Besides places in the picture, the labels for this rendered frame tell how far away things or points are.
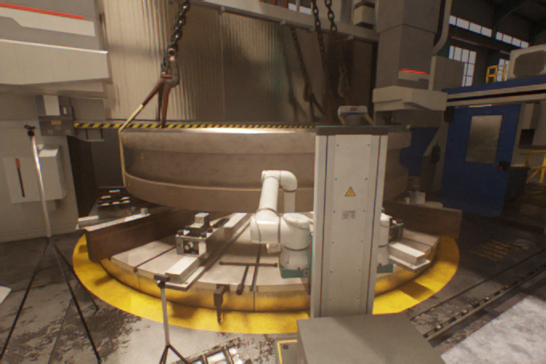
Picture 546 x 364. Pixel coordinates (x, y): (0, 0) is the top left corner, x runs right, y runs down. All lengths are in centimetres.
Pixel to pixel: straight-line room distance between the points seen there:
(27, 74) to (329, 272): 333
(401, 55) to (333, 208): 559
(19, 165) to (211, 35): 382
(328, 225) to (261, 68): 511
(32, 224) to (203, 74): 393
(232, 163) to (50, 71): 203
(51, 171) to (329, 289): 459
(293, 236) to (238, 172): 166
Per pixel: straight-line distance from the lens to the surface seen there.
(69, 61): 363
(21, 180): 536
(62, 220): 581
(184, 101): 553
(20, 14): 422
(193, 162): 320
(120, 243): 368
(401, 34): 674
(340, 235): 140
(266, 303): 282
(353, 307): 164
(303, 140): 281
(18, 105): 468
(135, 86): 548
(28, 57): 369
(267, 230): 145
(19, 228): 596
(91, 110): 454
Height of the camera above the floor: 176
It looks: 11 degrees down
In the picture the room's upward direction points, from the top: straight up
